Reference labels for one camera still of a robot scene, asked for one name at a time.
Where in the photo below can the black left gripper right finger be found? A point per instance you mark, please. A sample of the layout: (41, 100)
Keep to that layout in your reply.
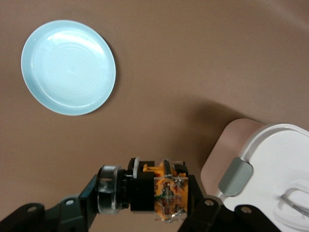
(212, 217)

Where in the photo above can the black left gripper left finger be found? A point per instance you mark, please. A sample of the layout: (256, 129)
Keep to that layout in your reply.
(72, 212)

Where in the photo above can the grey box latch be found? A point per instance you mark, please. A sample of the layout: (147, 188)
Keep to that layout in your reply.
(235, 176)

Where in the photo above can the white lidded lunch box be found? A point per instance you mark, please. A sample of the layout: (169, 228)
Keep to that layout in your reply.
(277, 149)

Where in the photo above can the light blue round plate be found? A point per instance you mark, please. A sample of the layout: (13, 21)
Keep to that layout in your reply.
(70, 70)

